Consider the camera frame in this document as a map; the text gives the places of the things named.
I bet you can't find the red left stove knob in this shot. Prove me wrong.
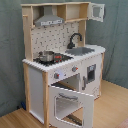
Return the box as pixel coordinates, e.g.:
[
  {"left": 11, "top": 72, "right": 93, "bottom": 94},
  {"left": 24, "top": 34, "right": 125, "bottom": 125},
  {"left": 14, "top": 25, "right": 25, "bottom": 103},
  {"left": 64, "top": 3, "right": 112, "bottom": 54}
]
[{"left": 54, "top": 73, "right": 60, "bottom": 79}]

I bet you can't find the wooden toy kitchen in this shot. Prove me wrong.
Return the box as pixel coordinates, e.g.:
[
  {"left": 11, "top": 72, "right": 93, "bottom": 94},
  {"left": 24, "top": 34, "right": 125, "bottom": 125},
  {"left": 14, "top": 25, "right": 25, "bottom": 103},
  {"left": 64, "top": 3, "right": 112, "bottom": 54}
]
[{"left": 22, "top": 2, "right": 105, "bottom": 128}]

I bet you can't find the black toy stovetop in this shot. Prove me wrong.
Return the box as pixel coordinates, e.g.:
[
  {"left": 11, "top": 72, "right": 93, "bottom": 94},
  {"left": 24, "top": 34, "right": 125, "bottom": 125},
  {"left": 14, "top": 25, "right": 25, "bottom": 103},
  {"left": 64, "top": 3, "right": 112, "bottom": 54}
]
[{"left": 34, "top": 53, "right": 71, "bottom": 66}]

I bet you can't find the small metal pot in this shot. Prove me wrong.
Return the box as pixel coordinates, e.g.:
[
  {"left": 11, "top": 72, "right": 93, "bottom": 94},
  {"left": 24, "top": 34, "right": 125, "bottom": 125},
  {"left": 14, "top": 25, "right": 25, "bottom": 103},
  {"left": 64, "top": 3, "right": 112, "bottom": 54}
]
[{"left": 39, "top": 51, "right": 54, "bottom": 62}]

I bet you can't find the white microwave door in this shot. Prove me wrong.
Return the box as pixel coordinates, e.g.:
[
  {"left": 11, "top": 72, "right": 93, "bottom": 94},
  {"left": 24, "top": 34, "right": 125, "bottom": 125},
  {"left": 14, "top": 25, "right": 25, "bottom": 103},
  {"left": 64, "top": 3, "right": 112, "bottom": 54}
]
[{"left": 89, "top": 3, "right": 105, "bottom": 22}]

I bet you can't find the black toy faucet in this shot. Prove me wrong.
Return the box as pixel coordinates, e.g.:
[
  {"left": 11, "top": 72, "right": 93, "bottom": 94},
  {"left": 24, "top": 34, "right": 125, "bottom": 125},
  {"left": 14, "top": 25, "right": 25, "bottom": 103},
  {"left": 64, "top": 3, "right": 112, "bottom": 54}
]
[{"left": 67, "top": 32, "right": 83, "bottom": 50}]

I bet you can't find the red right stove knob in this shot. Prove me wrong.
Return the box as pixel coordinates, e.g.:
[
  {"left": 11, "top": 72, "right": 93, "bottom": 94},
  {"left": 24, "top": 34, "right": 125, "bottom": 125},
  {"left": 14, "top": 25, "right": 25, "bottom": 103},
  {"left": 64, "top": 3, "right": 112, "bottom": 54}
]
[{"left": 72, "top": 66, "right": 78, "bottom": 72}]

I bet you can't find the grey range hood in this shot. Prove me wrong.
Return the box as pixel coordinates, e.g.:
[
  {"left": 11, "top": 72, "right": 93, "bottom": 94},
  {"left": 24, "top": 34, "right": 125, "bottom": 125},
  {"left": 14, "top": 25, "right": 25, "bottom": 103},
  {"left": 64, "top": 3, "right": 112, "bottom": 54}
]
[{"left": 35, "top": 6, "right": 64, "bottom": 27}]

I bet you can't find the grey toy sink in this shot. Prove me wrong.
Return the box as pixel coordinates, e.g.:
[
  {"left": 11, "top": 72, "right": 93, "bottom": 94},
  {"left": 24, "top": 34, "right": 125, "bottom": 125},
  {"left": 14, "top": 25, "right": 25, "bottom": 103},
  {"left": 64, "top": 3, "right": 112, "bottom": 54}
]
[{"left": 66, "top": 47, "right": 94, "bottom": 56}]

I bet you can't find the white cabinet door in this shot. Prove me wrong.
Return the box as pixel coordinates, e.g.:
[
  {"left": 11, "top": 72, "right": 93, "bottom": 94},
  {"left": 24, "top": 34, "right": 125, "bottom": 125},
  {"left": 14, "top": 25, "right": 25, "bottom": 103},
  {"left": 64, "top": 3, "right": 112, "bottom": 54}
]
[{"left": 81, "top": 55, "right": 102, "bottom": 98}]

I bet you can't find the red stove knob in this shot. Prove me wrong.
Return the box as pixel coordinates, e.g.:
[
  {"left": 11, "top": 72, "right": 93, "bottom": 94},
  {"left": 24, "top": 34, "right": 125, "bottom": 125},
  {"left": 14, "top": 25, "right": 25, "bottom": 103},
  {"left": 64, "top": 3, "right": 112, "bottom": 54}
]
[
  {"left": 72, "top": 66, "right": 78, "bottom": 72},
  {"left": 54, "top": 73, "right": 60, "bottom": 79}
]

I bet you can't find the white oven door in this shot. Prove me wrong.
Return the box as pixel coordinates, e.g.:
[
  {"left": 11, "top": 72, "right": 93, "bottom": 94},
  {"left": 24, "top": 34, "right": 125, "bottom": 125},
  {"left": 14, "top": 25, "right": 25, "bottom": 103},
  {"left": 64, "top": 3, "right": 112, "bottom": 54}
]
[{"left": 49, "top": 86, "right": 94, "bottom": 128}]

